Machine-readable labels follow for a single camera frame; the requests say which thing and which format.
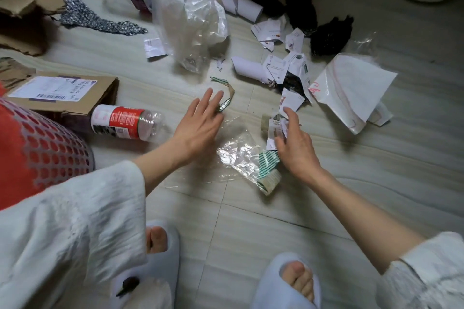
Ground plastic bottle red label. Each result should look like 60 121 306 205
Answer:
89 104 164 143

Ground white sleeve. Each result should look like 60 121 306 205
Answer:
375 231 464 309
0 160 147 309

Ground person's right foot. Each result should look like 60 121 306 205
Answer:
281 261 315 304

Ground brown labelled cardboard mailer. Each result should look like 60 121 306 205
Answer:
3 73 119 117

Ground person's right forearm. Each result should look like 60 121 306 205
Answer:
308 169 425 275

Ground person's left foot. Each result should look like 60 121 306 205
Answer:
146 226 169 255

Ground black white patterned cloth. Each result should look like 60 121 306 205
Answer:
50 0 148 37

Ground white left sleeve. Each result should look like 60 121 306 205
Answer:
0 160 147 309

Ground light trousers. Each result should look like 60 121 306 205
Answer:
119 278 174 309

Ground white right sleeve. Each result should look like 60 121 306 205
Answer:
375 231 464 309

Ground person's left forearm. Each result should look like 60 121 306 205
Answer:
132 140 189 197

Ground white left slipper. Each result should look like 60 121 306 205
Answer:
110 220 181 309

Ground person's right hand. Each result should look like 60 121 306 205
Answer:
274 107 323 184

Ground white slipper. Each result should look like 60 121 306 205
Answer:
250 251 322 309
110 220 181 309

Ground person's left hand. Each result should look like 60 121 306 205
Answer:
169 87 225 168

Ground small white paper scrap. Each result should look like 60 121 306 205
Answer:
143 36 169 59

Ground white right slipper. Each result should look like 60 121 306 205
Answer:
250 251 322 309

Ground red-lined waste basket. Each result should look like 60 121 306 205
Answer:
0 97 96 211

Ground person's foot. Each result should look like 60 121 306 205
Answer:
146 226 169 255
281 261 315 304

